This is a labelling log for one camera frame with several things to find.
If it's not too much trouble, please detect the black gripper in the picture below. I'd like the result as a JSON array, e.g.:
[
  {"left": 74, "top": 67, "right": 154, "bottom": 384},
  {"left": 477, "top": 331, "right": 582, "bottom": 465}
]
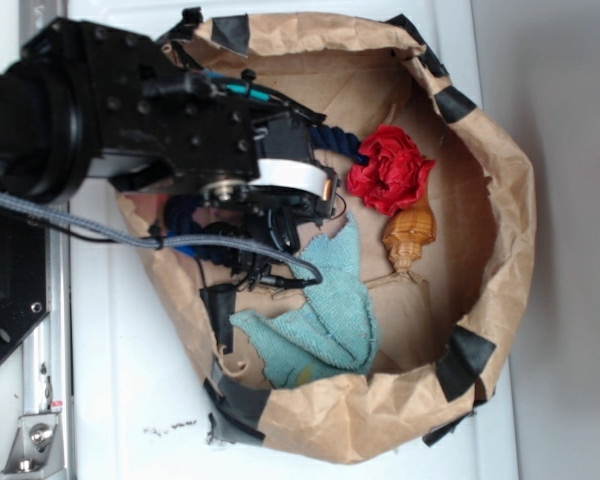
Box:
[{"left": 20, "top": 19, "right": 339, "bottom": 253}]

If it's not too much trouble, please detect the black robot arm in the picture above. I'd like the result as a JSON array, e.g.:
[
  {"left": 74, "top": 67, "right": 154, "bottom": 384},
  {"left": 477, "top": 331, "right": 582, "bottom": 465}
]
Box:
[{"left": 0, "top": 18, "right": 338, "bottom": 253}]

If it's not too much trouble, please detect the red crumpled paper flower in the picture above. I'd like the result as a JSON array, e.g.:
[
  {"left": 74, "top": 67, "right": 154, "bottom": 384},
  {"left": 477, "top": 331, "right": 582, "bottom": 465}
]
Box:
[{"left": 347, "top": 124, "right": 436, "bottom": 217}]

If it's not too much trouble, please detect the orange spiral seashell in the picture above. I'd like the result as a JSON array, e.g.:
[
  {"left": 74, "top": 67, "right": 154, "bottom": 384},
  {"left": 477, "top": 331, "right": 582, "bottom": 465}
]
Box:
[{"left": 382, "top": 206, "right": 437, "bottom": 273}]

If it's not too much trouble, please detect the teal knitted cloth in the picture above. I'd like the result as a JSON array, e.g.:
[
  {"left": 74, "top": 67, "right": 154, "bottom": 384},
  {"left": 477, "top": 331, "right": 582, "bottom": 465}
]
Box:
[{"left": 230, "top": 213, "right": 381, "bottom": 388}]

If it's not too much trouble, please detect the brown paper bag tray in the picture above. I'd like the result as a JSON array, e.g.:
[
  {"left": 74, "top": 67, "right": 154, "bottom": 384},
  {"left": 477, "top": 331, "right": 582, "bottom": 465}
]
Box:
[{"left": 142, "top": 13, "right": 536, "bottom": 464}]

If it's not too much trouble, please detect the dark navy rope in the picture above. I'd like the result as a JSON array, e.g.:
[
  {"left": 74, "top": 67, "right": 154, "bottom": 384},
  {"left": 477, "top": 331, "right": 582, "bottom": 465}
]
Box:
[{"left": 162, "top": 124, "right": 370, "bottom": 264}]

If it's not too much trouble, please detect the grey braided cable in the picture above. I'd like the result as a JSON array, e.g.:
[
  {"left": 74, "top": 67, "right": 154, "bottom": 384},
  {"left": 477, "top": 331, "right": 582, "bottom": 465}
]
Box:
[{"left": 0, "top": 182, "right": 324, "bottom": 286}]

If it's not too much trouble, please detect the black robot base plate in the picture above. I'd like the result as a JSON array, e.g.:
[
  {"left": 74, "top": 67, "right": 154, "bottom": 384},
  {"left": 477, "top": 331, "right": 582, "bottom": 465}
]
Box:
[{"left": 0, "top": 210, "right": 47, "bottom": 367}]

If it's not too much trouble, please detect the aluminium extrusion rail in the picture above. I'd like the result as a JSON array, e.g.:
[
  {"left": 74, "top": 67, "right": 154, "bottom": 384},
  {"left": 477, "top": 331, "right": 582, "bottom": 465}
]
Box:
[{"left": 0, "top": 0, "right": 76, "bottom": 480}]

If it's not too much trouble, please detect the silver corner bracket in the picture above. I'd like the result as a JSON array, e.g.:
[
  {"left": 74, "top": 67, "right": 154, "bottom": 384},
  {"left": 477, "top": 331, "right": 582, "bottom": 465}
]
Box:
[{"left": 0, "top": 413, "right": 65, "bottom": 479}]

